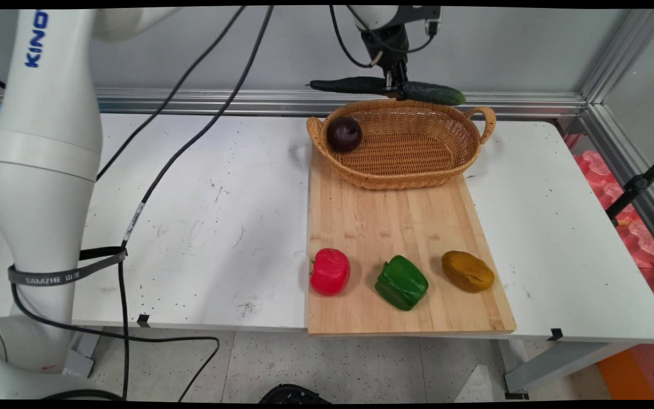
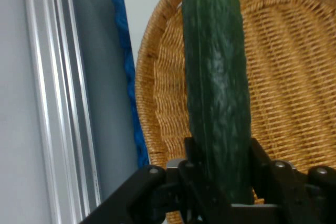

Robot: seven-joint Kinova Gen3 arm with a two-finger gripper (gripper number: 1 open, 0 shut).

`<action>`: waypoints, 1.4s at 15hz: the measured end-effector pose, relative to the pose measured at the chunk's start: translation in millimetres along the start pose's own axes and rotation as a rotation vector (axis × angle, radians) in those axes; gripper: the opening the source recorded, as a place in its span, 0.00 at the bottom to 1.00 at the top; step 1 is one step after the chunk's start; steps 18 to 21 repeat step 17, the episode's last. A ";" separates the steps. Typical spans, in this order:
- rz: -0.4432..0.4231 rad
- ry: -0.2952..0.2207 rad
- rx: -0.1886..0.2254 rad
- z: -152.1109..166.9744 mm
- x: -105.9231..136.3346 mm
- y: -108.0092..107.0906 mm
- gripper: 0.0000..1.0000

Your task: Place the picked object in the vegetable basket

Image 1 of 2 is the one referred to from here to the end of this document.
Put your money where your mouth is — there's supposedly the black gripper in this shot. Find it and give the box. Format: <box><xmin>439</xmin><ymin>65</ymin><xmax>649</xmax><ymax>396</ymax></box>
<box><xmin>360</xmin><ymin>24</ymin><xmax>410</xmax><ymax>101</ymax></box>

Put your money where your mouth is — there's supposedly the long dark green cucumber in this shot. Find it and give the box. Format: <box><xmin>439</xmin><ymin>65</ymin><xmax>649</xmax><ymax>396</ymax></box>
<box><xmin>308</xmin><ymin>76</ymin><xmax>467</xmax><ymax>107</ymax></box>

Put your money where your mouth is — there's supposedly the woven wicker basket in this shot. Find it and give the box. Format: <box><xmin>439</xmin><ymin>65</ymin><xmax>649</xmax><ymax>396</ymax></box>
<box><xmin>307</xmin><ymin>98</ymin><xmax>497</xmax><ymax>191</ymax></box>

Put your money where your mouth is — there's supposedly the dark purple onion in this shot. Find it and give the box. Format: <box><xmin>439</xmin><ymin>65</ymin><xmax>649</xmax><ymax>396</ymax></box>
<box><xmin>326</xmin><ymin>116</ymin><xmax>363</xmax><ymax>153</ymax></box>

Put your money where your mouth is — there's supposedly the wooden cutting board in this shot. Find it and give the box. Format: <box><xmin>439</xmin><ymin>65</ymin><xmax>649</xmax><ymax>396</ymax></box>
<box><xmin>306</xmin><ymin>145</ymin><xmax>517</xmax><ymax>336</ymax></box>

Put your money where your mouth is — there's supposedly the green bell pepper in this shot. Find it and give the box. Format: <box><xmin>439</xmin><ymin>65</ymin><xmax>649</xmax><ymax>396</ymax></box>
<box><xmin>375</xmin><ymin>254</ymin><xmax>430</xmax><ymax>311</ymax></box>

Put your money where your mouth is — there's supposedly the red bell pepper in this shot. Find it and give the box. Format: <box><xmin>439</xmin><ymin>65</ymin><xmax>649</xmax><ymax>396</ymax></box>
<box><xmin>310</xmin><ymin>248</ymin><xmax>351</xmax><ymax>297</ymax></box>

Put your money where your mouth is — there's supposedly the brown yellow potato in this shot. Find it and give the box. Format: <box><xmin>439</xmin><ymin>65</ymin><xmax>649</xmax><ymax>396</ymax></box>
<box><xmin>441</xmin><ymin>251</ymin><xmax>496</xmax><ymax>294</ymax></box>

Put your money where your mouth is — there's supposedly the black tripod stand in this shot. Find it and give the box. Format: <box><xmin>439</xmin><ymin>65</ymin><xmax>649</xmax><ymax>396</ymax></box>
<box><xmin>605</xmin><ymin>147</ymin><xmax>654</xmax><ymax>228</ymax></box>

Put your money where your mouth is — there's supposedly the red foam mat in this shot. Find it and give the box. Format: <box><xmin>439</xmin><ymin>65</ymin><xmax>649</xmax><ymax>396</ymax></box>
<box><xmin>565</xmin><ymin>133</ymin><xmax>654</xmax><ymax>270</ymax></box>

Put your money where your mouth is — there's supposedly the grey metal table leg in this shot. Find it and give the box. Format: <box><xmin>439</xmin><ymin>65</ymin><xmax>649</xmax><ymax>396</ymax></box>
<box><xmin>503</xmin><ymin>340</ymin><xmax>640</xmax><ymax>400</ymax></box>
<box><xmin>65</xmin><ymin>329</ymin><xmax>104</xmax><ymax>379</ymax></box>

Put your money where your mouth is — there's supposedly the black round object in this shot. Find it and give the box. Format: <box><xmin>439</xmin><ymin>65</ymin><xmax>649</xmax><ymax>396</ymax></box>
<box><xmin>259</xmin><ymin>383</ymin><xmax>331</xmax><ymax>405</ymax></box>

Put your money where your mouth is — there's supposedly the orange floor mat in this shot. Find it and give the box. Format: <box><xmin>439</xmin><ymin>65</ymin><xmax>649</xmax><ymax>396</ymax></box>
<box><xmin>596</xmin><ymin>347</ymin><xmax>654</xmax><ymax>402</ymax></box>

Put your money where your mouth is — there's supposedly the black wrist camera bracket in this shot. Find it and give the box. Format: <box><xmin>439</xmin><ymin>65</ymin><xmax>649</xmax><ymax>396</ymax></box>
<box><xmin>400</xmin><ymin>6</ymin><xmax>442</xmax><ymax>36</ymax></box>

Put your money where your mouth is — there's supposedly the horizontal aluminium frame rail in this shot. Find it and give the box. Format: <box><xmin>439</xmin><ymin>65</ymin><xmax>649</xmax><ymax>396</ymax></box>
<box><xmin>0</xmin><ymin>86</ymin><xmax>589</xmax><ymax>120</ymax></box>

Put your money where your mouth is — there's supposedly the upright aluminium frame post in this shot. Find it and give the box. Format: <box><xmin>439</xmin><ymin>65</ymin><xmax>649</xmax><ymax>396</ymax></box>
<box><xmin>580</xmin><ymin>9</ymin><xmax>654</xmax><ymax>106</ymax></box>

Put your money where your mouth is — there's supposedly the slanted aluminium frame rail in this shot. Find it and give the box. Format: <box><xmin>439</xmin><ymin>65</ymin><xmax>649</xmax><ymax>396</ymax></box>
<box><xmin>580</xmin><ymin>104</ymin><xmax>654</xmax><ymax>265</ymax></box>

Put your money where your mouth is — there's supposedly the black cable on floor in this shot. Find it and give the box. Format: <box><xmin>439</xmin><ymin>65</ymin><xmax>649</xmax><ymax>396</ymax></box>
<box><xmin>11</xmin><ymin>282</ymin><xmax>221</xmax><ymax>402</ymax></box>

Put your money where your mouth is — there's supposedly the grey SAMZHE velcro strap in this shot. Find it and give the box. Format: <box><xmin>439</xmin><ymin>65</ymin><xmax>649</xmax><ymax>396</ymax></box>
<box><xmin>8</xmin><ymin>247</ymin><xmax>128</xmax><ymax>287</ymax></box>

